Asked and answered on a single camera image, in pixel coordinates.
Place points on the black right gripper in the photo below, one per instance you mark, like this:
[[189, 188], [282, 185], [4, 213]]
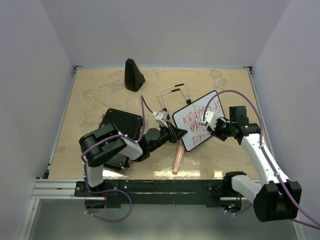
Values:
[[215, 133]]

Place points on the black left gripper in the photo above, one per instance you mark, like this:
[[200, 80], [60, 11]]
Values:
[[176, 134]]

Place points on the white whiteboard black frame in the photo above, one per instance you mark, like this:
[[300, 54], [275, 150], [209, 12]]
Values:
[[189, 118]]

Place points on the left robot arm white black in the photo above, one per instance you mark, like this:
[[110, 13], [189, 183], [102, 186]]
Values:
[[101, 145]]

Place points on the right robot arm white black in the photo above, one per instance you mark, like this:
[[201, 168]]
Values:
[[275, 197]]

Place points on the pink toy microphone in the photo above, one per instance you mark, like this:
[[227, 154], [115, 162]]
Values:
[[178, 158]]

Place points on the black hard case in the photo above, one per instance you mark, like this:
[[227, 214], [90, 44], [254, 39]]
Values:
[[127, 123]]

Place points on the black cone-shaped object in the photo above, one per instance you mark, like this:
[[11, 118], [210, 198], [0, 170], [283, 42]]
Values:
[[133, 76]]

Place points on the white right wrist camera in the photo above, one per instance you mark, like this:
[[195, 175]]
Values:
[[209, 119]]

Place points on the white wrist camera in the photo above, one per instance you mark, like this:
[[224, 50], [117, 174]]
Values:
[[209, 119], [161, 118]]

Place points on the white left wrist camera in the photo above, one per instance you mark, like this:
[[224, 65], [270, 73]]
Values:
[[161, 118]]

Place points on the wire whiteboard stand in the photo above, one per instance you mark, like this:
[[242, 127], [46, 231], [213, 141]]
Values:
[[180, 88]]

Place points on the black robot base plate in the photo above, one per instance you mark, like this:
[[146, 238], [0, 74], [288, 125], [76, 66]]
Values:
[[117, 192]]

